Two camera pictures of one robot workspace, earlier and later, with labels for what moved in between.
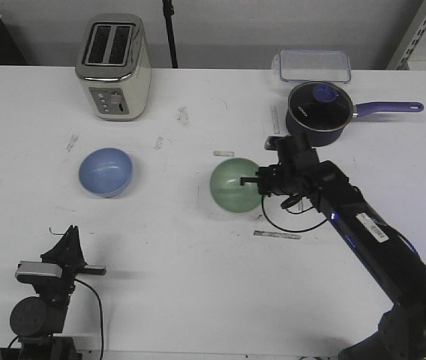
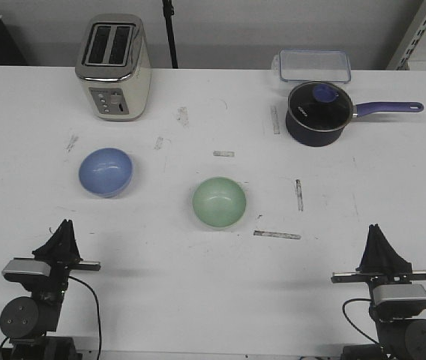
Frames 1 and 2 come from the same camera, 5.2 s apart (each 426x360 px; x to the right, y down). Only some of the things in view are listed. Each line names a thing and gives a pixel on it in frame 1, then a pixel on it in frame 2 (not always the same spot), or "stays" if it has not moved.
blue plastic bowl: x=106 y=172 stays
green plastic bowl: x=226 y=186 to x=219 y=202
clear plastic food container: x=307 y=65 stays
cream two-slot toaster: x=114 y=66 stays
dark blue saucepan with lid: x=322 y=111 stays
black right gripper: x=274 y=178 to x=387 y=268
